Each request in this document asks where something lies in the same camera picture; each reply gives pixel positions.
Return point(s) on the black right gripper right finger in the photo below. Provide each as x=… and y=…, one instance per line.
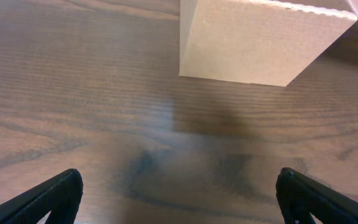
x=301, y=199

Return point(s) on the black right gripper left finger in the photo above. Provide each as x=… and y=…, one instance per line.
x=57, y=198

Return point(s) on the open brown cardboard box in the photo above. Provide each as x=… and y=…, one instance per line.
x=258, y=41

